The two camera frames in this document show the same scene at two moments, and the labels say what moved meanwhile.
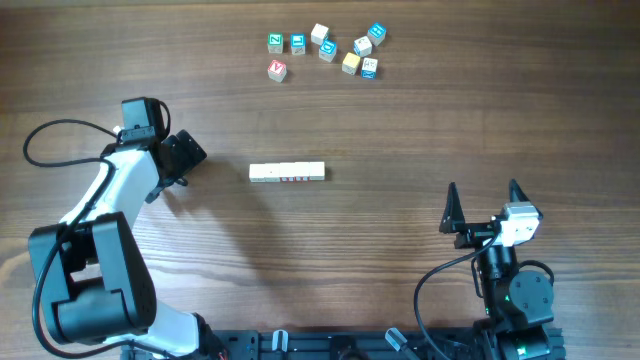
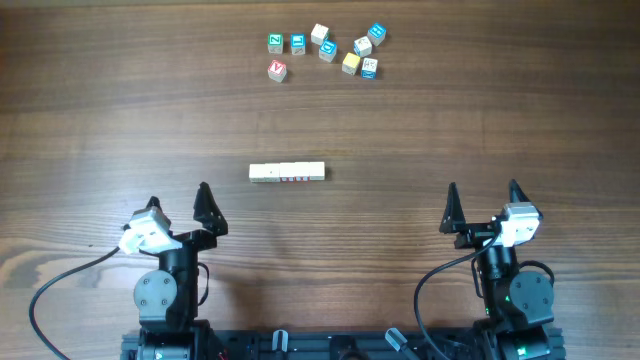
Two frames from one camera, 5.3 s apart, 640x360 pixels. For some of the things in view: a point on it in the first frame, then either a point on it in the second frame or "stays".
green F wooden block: x=257 y=172 stays
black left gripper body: x=185 y=157 -> x=198 y=241
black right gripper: x=453 y=222 stays
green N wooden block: x=272 y=172 stays
